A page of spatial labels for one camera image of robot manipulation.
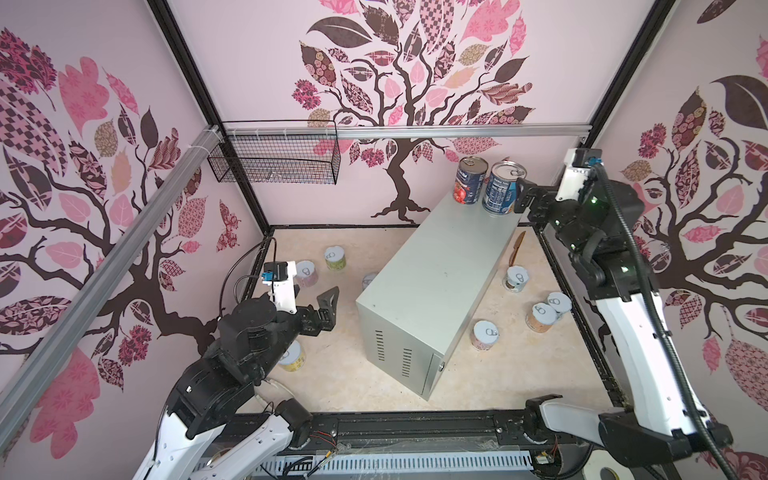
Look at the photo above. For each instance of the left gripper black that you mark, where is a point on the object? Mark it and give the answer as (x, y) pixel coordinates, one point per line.
(314, 324)

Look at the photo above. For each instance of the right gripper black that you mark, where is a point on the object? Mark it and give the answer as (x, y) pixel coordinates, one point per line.
(542, 200)

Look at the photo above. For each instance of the large blue labelled can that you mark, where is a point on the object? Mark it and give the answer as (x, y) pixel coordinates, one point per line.
(501, 189)

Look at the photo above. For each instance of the dark tomato can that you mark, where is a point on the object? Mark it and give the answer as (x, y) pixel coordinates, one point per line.
(470, 177)

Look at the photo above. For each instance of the pink labelled can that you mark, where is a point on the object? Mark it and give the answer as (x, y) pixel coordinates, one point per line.
(484, 335)

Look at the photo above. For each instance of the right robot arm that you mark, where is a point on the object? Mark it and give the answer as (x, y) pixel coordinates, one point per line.
(664, 421)

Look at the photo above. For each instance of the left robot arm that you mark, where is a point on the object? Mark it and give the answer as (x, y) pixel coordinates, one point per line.
(253, 339)

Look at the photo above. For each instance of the pink small can left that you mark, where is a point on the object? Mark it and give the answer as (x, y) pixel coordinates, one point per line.
(307, 275)

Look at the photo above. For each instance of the green labelled small can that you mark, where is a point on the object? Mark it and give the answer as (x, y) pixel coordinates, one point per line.
(335, 258)

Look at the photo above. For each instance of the yellow labelled can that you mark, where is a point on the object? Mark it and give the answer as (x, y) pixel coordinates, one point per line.
(294, 357)

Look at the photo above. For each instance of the grey metal cabinet box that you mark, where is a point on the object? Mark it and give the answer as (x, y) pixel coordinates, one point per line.
(415, 311)

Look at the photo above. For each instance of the white small can right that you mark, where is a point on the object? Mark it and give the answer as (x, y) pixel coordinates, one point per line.
(516, 278)

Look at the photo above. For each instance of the white can far right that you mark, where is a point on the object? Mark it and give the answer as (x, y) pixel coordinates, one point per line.
(561, 303)

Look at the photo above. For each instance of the orange labelled can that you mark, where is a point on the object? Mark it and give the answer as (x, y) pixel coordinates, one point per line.
(541, 317)

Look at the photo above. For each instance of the white tape roll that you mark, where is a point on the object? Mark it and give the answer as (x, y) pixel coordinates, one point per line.
(602, 466)

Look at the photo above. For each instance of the wooden handled knife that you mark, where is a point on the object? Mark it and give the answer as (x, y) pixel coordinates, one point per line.
(516, 248)

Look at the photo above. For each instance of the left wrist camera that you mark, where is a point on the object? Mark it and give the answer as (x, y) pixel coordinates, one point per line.
(279, 278)

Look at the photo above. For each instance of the black wire basket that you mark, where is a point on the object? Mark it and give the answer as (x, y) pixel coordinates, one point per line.
(278, 151)

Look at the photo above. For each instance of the white vented cable duct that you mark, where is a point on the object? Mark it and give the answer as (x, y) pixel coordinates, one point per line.
(390, 464)

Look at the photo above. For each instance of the aluminium rail back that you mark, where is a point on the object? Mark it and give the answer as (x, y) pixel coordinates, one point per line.
(424, 131)

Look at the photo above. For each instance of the aluminium rail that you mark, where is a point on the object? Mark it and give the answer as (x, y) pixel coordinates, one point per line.
(424, 131)
(36, 374)

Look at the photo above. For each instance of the black base frame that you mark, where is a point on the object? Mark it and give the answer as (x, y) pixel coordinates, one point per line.
(414, 429)

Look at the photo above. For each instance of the aluminium rail left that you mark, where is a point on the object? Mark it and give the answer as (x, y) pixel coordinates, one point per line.
(36, 374)

